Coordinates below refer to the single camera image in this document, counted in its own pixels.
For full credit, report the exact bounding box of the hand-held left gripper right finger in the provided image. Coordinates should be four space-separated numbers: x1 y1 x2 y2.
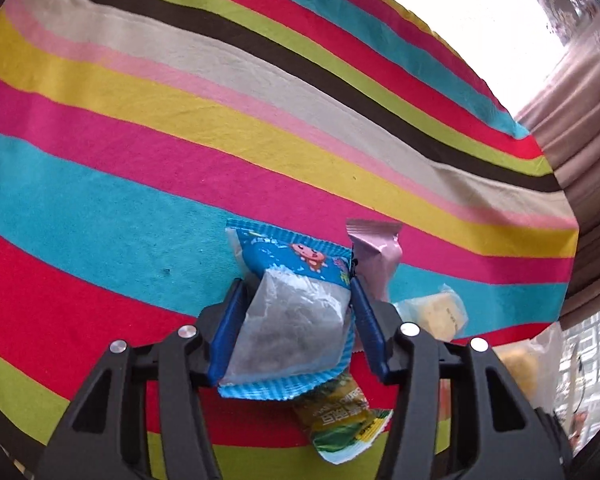
350 275 569 480

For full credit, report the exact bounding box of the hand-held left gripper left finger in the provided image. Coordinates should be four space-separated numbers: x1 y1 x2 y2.
37 277 247 480

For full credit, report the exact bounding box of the blue cartoon snack packet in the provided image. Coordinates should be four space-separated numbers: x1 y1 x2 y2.
217 218 357 402

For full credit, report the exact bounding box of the mauve snack packet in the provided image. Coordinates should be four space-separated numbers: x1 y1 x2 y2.
346 218 404 306

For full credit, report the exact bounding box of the pale yellow cake packet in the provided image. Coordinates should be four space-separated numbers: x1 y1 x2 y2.
392 284 469 341

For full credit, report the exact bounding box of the green yellow snack packet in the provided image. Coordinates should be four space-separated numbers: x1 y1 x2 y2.
292 372 395 465

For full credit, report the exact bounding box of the clear packet yellow bun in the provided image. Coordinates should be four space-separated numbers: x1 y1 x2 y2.
495 322 564 411

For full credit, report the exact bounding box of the striped colourful blanket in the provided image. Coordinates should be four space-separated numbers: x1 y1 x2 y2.
0 0 581 480

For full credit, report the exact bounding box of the beige patterned curtain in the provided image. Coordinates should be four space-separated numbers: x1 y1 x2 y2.
514 25 600 322

